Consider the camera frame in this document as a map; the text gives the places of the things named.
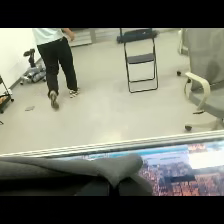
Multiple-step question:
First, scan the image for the pack of bottles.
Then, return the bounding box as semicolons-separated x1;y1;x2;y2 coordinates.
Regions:
19;65;48;85

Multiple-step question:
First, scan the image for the black folding chair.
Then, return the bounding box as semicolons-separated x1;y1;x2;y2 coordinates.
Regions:
116;28;160;94

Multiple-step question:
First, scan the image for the grey office chair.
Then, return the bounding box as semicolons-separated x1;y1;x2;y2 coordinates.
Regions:
176;28;224;132

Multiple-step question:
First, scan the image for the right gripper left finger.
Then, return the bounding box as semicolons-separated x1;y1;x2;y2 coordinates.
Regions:
75;177;111;197

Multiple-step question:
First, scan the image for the silver frame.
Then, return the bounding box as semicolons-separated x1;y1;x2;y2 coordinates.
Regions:
0;129;224;159

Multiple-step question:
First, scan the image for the person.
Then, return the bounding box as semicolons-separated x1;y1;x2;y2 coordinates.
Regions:
32;28;81;111

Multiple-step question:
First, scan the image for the black trolley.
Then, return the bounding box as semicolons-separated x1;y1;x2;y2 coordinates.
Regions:
0;74;15;115

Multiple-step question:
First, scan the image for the grey garment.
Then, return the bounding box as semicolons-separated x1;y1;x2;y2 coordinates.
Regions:
0;153;154;197

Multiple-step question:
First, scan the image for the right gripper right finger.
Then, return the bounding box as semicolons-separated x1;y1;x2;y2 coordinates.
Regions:
117;173;154;197

